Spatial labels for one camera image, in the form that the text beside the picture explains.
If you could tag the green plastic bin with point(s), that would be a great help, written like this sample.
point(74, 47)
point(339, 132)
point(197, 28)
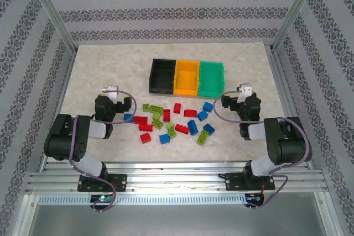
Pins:
point(210, 79)

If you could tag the lime green long lego brick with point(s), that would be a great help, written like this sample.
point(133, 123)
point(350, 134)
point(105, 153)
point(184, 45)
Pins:
point(156, 109)
point(202, 138)

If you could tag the lime green square lego brick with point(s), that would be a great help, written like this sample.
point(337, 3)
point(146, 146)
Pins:
point(156, 115)
point(145, 107)

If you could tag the red sloped lego brick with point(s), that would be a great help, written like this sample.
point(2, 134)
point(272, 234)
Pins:
point(145, 138)

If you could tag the blue long lego brick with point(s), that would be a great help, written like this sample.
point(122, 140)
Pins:
point(192, 127)

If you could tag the black plastic bin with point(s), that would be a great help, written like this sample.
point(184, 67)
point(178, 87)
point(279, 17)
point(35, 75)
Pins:
point(161, 77)

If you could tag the yellow plastic bin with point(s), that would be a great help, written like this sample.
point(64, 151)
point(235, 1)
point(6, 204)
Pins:
point(186, 78)

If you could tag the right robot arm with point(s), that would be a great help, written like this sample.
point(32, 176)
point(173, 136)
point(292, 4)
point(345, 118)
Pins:
point(290, 147)

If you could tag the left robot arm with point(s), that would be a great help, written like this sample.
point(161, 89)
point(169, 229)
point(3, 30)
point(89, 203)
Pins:
point(58, 142)

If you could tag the small controller circuit board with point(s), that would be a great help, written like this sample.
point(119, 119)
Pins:
point(254, 198)
point(103, 198)

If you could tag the grey metal base panel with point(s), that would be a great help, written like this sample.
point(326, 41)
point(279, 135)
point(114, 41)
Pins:
point(177, 222)

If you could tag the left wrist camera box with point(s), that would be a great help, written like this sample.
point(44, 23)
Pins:
point(110, 92)

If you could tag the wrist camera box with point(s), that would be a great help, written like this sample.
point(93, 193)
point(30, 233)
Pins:
point(110, 92)
point(246, 90)

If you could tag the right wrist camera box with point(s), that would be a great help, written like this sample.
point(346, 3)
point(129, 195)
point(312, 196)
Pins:
point(246, 90)

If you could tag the aluminium table side rail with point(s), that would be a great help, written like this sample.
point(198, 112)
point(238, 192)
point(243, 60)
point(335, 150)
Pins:
point(67, 78)
point(280, 78)

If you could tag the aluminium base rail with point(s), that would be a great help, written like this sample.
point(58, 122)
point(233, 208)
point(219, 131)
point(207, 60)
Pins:
point(177, 176)

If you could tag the aluminium frame post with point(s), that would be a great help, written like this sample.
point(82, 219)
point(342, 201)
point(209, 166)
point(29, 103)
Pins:
point(51, 9)
point(297, 9)

